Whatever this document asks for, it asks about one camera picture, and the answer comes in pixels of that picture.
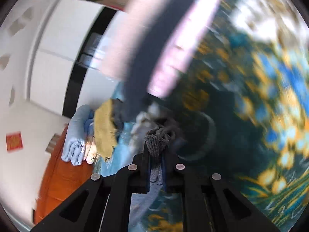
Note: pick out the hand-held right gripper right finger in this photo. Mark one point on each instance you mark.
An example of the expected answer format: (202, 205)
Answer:
(165, 171)

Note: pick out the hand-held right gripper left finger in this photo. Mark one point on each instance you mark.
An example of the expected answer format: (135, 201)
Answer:
(146, 171)

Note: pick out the grey knit sweater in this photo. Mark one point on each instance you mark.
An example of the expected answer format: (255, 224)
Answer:
(155, 142)

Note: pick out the yellow knit sweater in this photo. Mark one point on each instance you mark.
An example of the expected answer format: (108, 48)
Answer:
(105, 130)

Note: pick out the peach floral folded quilt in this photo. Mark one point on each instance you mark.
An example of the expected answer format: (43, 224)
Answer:
(90, 153)

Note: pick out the dark grey garment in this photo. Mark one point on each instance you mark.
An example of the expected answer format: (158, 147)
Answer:
(117, 116)

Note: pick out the blue patterned folded quilt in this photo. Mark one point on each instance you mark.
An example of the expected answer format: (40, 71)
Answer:
(89, 127)

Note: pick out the grey-blue folded quilt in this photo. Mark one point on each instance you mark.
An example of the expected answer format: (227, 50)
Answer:
(74, 137)

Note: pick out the orange wooden headboard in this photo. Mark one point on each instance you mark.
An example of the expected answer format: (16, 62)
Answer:
(60, 181)

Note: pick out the blue floral bed blanket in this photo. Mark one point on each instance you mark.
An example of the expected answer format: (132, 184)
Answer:
(241, 125)

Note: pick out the pink cloth with dark stripe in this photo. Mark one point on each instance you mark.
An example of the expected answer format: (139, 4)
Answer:
(144, 65)

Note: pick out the white wardrobe with black band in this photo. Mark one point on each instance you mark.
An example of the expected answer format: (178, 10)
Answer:
(53, 65)

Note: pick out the red wall paper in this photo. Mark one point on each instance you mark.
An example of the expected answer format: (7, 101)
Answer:
(14, 141)

